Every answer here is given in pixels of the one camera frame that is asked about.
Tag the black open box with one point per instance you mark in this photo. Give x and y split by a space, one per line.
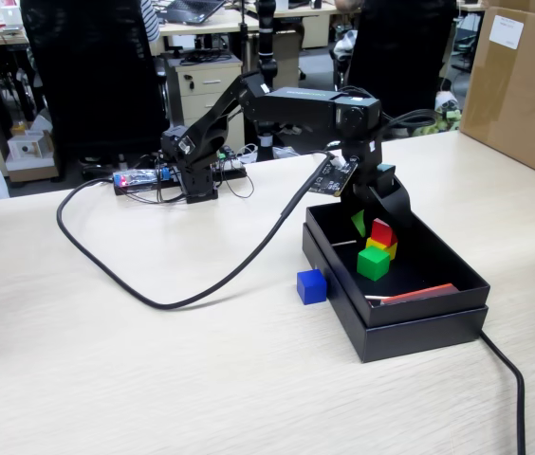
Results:
414 341

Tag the circuit board with red LED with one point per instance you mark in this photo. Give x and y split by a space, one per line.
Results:
137 177

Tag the green plush toy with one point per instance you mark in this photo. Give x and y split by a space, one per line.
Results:
448 114

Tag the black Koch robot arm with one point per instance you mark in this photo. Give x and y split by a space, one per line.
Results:
305 106

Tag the white stick red tip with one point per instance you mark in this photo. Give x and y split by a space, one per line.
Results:
374 298

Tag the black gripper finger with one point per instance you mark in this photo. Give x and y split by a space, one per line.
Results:
398 204
359 223

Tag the plain white stick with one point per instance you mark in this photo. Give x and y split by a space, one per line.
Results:
343 243

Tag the small white cardboard box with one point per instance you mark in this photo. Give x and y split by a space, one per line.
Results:
28 149

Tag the large brown cardboard box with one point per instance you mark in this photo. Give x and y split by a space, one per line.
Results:
519 95

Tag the black mesh office chair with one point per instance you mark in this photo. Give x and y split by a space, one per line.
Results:
92 80
398 57

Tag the black white background robot arm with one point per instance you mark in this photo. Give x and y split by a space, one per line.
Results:
266 42

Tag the open black laptop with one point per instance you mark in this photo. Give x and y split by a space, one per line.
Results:
194 10

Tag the light wood office desk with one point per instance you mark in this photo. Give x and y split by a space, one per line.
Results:
315 28

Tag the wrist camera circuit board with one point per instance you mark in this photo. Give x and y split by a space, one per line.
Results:
331 180

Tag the red wooden cube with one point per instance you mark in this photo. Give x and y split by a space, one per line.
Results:
383 232

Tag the blue wooden cube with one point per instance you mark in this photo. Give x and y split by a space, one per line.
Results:
311 286

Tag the person in striped shirt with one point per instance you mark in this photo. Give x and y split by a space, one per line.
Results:
150 21

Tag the beige drawer cabinet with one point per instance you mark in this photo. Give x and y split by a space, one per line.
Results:
206 90

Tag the yellow wooden cube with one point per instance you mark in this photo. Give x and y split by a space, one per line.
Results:
392 251

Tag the green wooden cube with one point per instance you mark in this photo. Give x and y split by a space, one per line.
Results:
372 265

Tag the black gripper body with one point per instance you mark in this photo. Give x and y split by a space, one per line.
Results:
381 177

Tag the black cardboard box tray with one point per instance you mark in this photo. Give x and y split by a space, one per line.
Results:
419 270

